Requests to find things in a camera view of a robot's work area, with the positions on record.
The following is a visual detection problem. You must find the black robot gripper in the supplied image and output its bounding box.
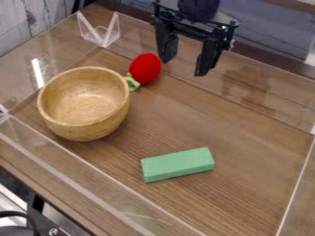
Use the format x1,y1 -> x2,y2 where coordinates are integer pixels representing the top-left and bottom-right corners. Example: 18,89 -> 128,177
152,0 -> 239,77

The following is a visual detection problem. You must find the green rectangular block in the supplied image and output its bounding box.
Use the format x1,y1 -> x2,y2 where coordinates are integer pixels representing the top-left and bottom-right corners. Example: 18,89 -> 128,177
140,147 -> 215,183

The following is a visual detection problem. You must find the brown wooden bowl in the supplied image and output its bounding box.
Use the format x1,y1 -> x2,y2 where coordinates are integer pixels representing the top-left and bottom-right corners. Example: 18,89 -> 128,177
38,66 -> 131,142

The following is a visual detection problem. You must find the red plush strawberry toy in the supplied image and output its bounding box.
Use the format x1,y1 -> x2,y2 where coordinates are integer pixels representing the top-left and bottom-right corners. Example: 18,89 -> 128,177
124,53 -> 162,92

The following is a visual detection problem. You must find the black metal table leg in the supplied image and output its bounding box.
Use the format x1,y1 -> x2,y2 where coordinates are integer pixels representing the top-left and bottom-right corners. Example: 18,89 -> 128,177
27,195 -> 71,236

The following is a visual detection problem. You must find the clear acrylic corner bracket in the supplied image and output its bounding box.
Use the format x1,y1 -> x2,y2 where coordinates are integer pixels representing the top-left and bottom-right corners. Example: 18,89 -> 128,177
76,12 -> 120,48

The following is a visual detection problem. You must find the clear acrylic tray wall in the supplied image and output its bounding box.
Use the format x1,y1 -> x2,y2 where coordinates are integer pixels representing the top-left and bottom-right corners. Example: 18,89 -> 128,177
0,105 -> 206,236

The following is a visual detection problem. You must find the black cable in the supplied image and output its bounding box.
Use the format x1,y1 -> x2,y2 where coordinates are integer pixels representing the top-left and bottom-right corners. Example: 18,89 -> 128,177
0,209 -> 35,236

